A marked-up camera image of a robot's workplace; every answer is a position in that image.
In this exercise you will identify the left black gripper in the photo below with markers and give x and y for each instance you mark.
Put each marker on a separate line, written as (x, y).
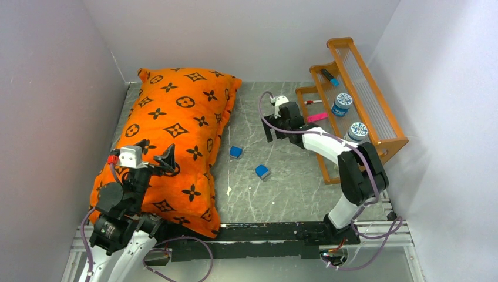
(167, 158)

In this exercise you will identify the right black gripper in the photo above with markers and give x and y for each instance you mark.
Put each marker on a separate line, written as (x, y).
(272, 120)

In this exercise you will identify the orange patterned pillowcase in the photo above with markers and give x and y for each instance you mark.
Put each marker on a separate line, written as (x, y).
(188, 108)

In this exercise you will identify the orange wooden rack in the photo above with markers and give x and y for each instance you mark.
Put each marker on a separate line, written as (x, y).
(369, 105)

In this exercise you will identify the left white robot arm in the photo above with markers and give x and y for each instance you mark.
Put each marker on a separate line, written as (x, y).
(122, 234)

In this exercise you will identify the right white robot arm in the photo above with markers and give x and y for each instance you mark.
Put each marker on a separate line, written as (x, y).
(361, 173)

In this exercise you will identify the blue block near pillow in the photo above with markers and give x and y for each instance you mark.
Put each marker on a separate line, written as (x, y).
(235, 152)

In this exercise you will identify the blue block front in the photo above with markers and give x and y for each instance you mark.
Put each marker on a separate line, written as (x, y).
(262, 171)

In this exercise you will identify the red white pen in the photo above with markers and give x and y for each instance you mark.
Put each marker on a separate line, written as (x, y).
(309, 102)

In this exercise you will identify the blue white round jar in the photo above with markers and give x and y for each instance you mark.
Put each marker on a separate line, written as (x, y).
(342, 104)

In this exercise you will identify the black marker blue cap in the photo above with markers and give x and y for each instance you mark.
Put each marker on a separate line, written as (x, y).
(333, 80)

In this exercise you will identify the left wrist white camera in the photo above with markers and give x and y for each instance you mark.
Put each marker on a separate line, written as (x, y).
(131, 156)

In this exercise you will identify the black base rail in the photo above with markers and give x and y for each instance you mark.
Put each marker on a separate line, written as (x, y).
(304, 239)

